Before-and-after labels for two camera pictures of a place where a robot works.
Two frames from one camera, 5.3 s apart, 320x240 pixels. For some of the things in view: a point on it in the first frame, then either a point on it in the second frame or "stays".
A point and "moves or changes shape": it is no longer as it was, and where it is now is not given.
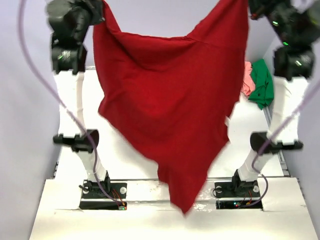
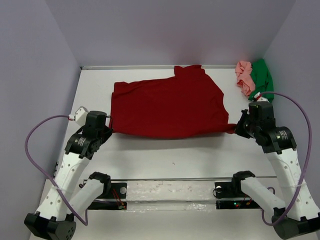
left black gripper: (93, 6) → (108, 133)
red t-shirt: (171, 96) moves or changes shape
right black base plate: (236, 195) stays
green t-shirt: (263, 93) stays
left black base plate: (103, 195) stays
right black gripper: (259, 8) → (239, 128)
